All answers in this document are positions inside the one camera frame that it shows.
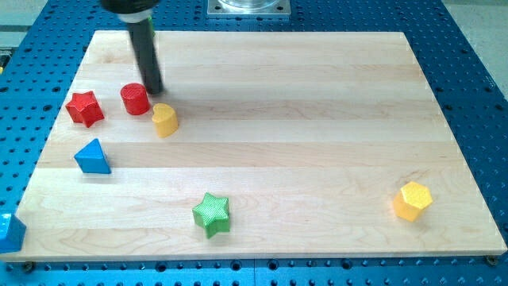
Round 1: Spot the blue block at board corner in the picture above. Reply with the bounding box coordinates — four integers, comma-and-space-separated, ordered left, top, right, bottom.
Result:
0, 213, 26, 253

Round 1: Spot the blue perforated metal table plate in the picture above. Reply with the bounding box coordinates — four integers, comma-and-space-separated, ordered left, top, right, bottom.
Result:
1, 0, 507, 285

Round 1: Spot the blue triangle block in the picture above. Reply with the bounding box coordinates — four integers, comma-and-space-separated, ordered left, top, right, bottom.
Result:
74, 138, 111, 174

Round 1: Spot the wooden board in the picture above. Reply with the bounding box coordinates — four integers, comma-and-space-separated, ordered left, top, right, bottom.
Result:
3, 30, 506, 261

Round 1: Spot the red star block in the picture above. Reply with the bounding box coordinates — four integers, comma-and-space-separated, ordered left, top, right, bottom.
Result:
65, 91, 105, 128

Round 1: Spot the red cylinder block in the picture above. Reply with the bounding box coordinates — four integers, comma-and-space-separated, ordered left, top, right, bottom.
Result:
120, 83, 150, 115

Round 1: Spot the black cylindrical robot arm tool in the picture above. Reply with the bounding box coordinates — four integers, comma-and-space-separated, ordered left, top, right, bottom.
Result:
99, 0, 164, 95

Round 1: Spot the yellow hexagon block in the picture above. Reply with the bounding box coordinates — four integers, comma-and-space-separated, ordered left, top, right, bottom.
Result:
393, 181, 433, 222

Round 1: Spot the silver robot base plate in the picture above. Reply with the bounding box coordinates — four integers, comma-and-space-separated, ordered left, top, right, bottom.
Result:
207, 0, 291, 16

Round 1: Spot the green block behind arm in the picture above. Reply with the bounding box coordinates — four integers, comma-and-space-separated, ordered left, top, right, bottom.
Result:
148, 16, 156, 37

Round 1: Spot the green star block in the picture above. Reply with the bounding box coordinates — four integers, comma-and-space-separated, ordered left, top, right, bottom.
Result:
192, 192, 230, 238

